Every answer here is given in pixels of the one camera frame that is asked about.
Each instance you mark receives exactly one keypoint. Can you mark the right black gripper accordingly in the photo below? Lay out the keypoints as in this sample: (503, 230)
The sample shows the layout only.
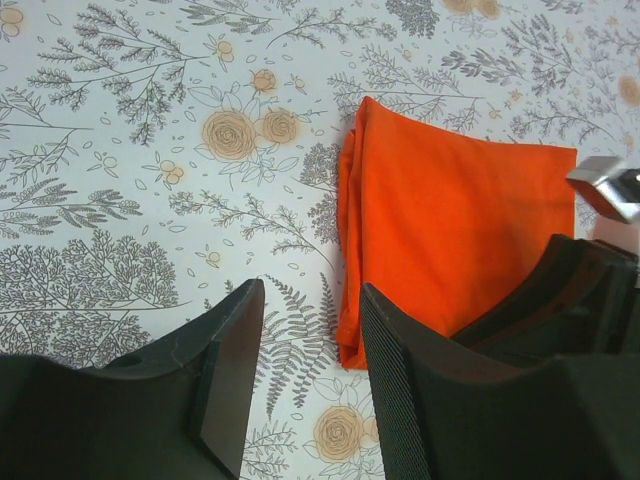
(581, 297)

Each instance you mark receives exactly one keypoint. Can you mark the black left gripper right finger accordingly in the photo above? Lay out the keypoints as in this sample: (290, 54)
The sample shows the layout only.
(444, 411)

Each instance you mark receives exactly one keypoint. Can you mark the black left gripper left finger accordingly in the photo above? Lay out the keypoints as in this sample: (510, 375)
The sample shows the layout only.
(177, 408)

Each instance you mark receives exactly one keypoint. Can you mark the orange t shirt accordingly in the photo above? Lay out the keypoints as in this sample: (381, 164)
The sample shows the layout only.
(443, 224)

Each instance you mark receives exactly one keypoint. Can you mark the floral patterned table mat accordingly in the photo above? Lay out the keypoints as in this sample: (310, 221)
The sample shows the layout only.
(155, 154)

